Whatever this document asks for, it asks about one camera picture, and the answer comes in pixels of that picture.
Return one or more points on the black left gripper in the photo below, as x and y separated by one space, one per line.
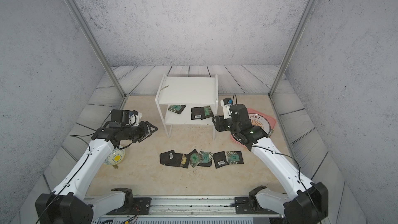
145 132

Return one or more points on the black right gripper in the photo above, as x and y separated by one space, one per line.
219 125

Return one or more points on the black tea bag barcode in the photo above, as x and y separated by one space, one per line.
220 159

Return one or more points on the jasmine tea bag floral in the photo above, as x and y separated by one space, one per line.
206 159

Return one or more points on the floral tea bag green label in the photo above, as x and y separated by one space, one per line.
235 157

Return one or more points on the black tea bag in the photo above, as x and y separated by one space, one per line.
167 157
208 113
176 161

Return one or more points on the oolong tea bag yellow label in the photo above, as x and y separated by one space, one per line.
185 161

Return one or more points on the green label tea bag pile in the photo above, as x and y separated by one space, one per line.
195 158

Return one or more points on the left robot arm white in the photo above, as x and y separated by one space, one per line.
66 203

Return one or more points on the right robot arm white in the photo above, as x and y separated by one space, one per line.
257 141

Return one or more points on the black tea bag text back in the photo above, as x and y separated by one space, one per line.
197 113

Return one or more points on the white two-tier shelf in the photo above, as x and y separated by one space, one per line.
188 91

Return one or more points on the round printed plate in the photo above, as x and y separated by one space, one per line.
267 123

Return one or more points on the yellow patterned bowl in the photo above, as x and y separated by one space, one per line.
115 158

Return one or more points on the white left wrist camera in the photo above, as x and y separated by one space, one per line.
134 118

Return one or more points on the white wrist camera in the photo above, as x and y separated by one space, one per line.
134 118
226 104

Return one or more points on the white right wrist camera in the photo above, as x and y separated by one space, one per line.
226 104

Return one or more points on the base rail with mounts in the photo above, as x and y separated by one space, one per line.
202 207

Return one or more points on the aluminium frame post left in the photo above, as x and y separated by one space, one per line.
73 7

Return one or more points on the aluminium frame post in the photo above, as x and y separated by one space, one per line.
305 16
73 7

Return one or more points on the aluminium frame post right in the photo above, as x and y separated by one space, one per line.
305 16

